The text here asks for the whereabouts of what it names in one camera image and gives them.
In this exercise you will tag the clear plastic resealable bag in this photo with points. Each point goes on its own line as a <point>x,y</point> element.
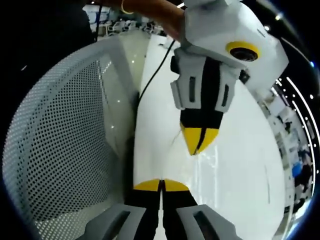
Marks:
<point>212,175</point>

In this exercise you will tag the long curved ceiling light strip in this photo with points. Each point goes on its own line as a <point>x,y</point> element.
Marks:
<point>306,112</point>

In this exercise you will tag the person's dark clothing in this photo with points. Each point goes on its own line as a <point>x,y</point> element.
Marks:
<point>55,22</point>

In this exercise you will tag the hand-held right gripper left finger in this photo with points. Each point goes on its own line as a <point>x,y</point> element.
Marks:
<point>140,215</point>

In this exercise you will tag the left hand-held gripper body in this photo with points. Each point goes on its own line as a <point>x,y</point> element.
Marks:
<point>225,27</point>

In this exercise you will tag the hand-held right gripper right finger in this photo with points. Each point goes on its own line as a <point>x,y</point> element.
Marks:
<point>190,220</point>

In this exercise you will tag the grey mesh office chair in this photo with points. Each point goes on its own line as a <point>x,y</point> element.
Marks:
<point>62,125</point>

